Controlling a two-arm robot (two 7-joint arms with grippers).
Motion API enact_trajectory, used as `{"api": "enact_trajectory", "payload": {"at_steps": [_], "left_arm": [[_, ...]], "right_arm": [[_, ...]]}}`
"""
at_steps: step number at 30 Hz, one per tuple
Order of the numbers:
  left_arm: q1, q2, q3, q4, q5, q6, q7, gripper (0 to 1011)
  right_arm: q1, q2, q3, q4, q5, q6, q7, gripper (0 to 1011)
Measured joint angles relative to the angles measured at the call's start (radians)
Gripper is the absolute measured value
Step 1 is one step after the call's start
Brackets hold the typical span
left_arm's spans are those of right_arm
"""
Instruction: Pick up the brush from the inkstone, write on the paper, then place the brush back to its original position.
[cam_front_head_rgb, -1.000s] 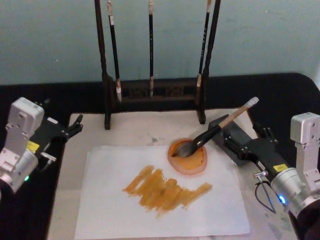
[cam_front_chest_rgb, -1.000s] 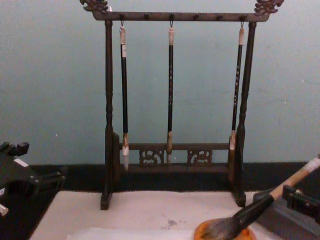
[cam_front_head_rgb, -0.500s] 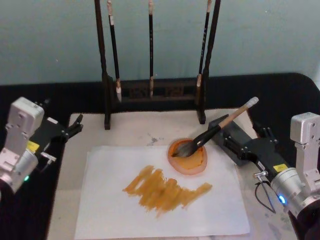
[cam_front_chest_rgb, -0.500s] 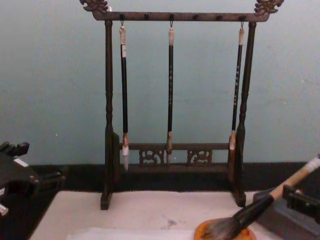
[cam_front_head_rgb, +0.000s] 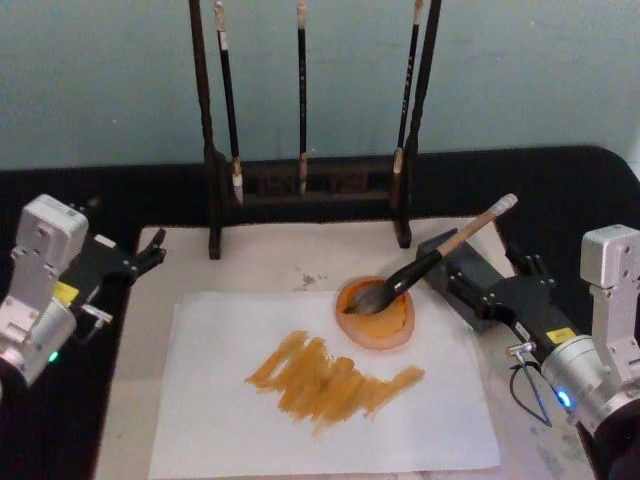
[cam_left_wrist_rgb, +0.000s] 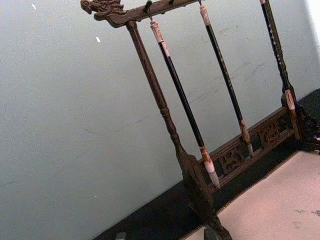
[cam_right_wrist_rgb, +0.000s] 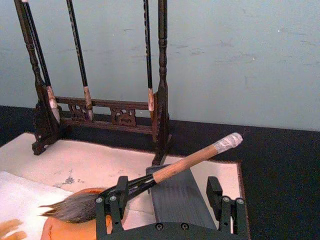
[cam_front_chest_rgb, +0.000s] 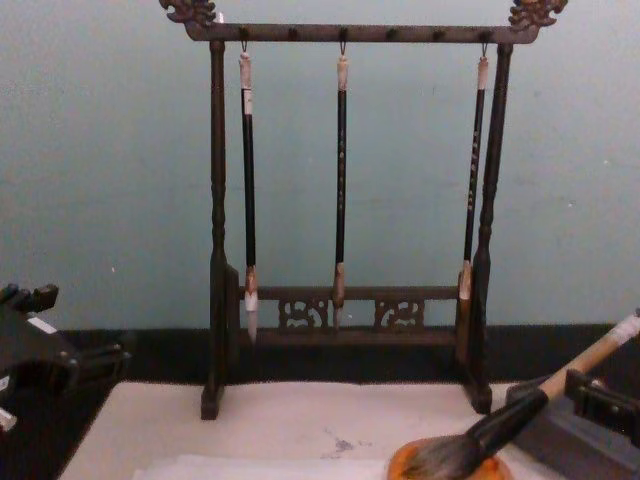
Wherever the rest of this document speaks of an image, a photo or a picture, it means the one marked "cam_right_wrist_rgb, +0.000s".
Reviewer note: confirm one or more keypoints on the dark carved wooden brush stand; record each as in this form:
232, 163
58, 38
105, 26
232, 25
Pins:
163, 75

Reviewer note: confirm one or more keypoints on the pale wall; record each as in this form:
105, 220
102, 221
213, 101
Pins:
237, 62

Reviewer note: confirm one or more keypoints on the hanging black brush, pale tip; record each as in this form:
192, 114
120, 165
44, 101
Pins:
41, 60

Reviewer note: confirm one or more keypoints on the white paper sheet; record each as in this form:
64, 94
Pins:
22, 192

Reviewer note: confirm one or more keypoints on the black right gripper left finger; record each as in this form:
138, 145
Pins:
111, 212

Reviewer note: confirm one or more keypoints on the white felt mat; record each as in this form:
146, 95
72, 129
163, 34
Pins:
95, 160

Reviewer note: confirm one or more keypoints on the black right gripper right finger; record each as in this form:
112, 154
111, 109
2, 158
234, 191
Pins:
232, 215

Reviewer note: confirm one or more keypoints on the black table cloth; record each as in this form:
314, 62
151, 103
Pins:
280, 180

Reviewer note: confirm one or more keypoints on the hanging black brush, purple tip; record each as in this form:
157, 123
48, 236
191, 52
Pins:
79, 55

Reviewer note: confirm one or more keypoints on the orange dish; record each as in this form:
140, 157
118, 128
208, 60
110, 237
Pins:
72, 231

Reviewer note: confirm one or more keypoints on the hanging black brush, brown tip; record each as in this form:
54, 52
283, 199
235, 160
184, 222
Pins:
149, 62

